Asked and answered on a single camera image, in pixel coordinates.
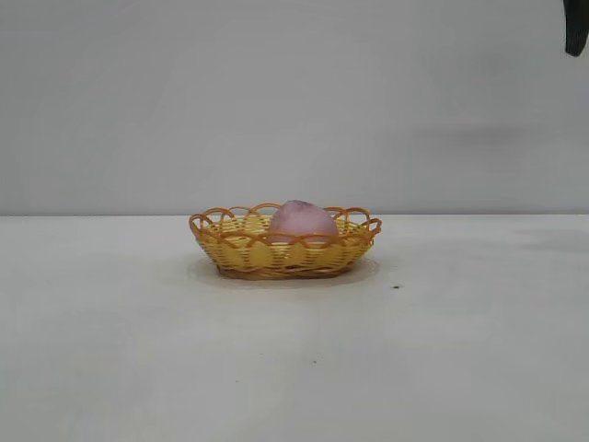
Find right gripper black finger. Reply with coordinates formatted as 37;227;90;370
563;0;589;57

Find yellow woven wicker basket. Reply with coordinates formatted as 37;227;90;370
187;201;383;281

